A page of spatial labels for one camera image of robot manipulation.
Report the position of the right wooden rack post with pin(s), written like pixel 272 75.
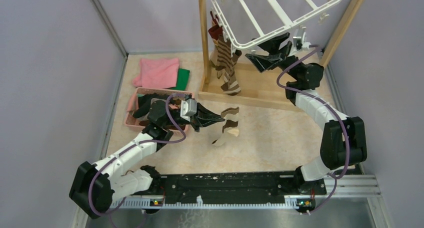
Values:
pixel 340 31

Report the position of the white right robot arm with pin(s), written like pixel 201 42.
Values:
pixel 344 139

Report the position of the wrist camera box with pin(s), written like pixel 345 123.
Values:
pixel 188 108
pixel 299 39

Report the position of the cream brown block sock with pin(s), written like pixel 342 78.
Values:
pixel 230 128

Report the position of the wooden rack base tray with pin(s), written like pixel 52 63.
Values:
pixel 257 89

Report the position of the white clip drying hanger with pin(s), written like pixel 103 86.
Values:
pixel 247 23

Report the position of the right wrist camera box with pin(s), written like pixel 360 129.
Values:
pixel 299 39

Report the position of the left wooden rack post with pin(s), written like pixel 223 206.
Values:
pixel 202 6

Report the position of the pink towel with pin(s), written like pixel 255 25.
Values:
pixel 157 73

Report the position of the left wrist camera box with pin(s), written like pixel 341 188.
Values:
pixel 188 108

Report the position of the green cloth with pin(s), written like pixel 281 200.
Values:
pixel 183 76

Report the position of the pink perforated basket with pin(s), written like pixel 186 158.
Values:
pixel 136 124

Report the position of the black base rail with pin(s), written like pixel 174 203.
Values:
pixel 269 181

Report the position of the brown beige striped sock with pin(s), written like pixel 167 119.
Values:
pixel 224 55

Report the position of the wooden rack post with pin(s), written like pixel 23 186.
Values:
pixel 340 31
pixel 202 6

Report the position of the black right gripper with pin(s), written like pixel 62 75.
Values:
pixel 263 62

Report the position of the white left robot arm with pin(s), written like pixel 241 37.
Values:
pixel 96 186

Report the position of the white cable duct strip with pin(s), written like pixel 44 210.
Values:
pixel 140 202

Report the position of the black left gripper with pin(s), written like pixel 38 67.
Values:
pixel 204 117

